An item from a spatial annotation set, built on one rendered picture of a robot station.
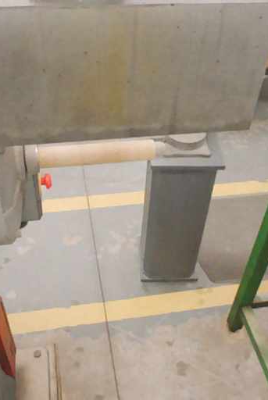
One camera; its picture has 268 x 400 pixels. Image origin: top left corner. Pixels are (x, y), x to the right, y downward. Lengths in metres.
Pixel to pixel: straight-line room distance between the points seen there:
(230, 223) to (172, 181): 0.83
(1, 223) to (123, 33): 0.30
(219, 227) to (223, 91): 1.90
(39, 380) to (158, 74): 1.22
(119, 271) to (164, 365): 0.50
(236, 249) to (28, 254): 1.05
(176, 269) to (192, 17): 1.68
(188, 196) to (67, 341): 0.79
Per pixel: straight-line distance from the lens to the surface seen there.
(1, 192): 0.57
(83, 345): 1.88
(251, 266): 1.62
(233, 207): 2.48
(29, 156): 0.66
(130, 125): 0.47
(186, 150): 1.60
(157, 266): 1.99
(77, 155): 0.66
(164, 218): 1.76
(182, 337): 1.92
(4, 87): 0.44
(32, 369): 1.53
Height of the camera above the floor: 1.66
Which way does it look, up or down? 43 degrees down
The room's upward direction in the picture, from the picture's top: 4 degrees clockwise
